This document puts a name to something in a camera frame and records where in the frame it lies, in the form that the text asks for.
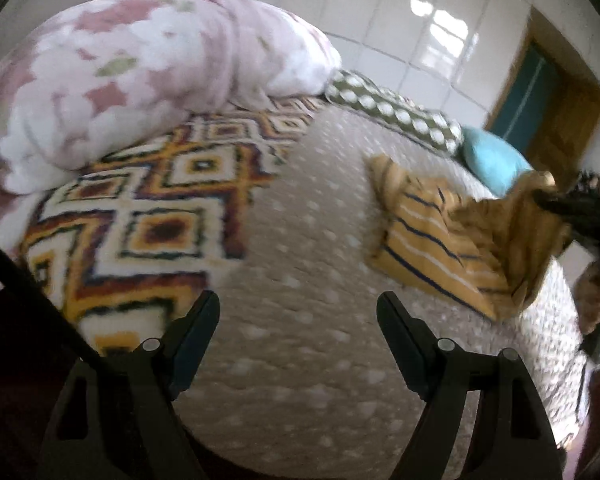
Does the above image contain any yellow striped sweater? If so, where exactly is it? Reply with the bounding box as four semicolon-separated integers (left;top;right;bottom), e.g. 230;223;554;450
366;154;574;322

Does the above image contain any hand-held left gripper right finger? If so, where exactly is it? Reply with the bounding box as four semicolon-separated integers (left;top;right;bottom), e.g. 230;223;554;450
376;291;566;480

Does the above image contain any teal pillow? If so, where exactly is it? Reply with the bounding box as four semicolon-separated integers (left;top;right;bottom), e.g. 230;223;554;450
459;126;534;199

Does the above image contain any beige dotted bedspread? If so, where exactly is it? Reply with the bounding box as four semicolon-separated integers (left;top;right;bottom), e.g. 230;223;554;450
170;105;597;472

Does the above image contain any geometric patterned blanket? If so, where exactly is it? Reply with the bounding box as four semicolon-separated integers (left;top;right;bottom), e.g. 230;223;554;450
16;96;327;357

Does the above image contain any person's right hand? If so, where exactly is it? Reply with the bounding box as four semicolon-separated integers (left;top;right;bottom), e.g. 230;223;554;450
574;257;600;337

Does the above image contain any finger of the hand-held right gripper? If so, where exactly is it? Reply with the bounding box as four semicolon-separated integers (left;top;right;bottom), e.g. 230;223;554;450
534;187;581;223

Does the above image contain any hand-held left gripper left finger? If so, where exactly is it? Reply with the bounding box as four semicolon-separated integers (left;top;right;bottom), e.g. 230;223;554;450
37;290;221;480

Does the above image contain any green polka dot pillow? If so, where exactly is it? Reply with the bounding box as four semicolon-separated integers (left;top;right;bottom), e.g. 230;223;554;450
324;69;464;157

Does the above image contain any pink floral quilt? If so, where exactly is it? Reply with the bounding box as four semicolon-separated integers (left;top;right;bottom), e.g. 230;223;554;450
0;0;344;241

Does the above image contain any wooden door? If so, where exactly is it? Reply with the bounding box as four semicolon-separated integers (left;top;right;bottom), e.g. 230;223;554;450
484;24;600;177

